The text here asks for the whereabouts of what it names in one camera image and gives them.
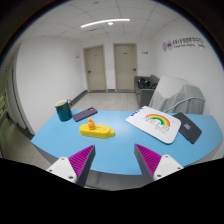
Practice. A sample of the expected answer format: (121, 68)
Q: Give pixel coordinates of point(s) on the grey sofa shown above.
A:
(144, 96)

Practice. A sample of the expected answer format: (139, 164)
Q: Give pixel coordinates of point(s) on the purple smartphone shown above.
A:
(84, 114)

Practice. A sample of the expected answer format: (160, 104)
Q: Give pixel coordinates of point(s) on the ceiling strip light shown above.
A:
(105, 21)

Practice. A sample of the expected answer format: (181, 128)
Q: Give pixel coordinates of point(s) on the left beige door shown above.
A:
(95, 68)

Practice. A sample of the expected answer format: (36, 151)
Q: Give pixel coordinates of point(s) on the grey cloth covered object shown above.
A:
(174, 95)

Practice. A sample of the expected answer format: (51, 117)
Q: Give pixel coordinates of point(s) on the black notebook with sticker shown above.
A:
(188, 128)

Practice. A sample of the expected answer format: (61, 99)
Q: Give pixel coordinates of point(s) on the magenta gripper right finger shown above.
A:
(153, 165)

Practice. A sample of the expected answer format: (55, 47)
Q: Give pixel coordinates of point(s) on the right beige door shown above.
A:
(125, 66)

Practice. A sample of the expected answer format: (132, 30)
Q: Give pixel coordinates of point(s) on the beige door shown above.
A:
(95, 68)
(125, 66)

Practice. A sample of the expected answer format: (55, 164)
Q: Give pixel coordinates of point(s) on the red wall logo sign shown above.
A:
(183, 42)

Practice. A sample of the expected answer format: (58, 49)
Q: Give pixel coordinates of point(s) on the white rainbow mouse pad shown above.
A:
(159, 125)

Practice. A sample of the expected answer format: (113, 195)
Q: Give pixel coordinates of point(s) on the dark teal mug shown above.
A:
(63, 109)

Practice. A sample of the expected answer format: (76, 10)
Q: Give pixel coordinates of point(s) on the black bag on sofa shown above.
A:
(146, 84)

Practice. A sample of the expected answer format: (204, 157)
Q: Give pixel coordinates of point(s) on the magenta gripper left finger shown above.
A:
(75, 168)

